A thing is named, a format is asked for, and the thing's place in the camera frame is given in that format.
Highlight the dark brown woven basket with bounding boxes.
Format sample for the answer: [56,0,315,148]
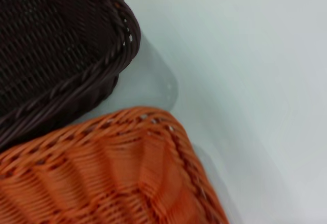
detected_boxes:
[0,0,142,151]

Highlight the orange woven basket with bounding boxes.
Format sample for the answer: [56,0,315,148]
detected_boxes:
[0,106,230,224]

